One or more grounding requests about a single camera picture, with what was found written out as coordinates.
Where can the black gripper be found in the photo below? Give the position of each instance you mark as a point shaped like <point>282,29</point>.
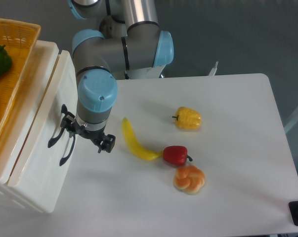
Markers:
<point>92,132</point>

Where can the white drawer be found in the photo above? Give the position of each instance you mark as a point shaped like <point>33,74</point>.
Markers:
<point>37,175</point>

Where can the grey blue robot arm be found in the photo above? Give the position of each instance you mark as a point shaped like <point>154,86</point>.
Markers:
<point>96,58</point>

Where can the white drawer cabinet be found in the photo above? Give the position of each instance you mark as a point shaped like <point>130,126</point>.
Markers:
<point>19,121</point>

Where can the yellow toy banana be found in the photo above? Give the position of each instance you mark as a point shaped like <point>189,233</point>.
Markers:
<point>133,144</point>

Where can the red toy bell pepper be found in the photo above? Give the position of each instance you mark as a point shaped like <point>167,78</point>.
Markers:
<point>176,155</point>

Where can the yellow toy bell pepper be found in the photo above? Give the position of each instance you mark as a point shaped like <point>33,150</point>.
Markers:
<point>187,118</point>

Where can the knotted toy bread roll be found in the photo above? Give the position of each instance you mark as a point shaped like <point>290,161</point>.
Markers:
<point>189,179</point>

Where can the orange woven basket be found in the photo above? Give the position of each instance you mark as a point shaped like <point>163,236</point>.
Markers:
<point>19,39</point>

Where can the white plug behind table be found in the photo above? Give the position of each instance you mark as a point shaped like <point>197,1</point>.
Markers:
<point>213,70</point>

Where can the lower drawer black handle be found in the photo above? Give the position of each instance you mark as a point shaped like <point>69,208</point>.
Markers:
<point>70,144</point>

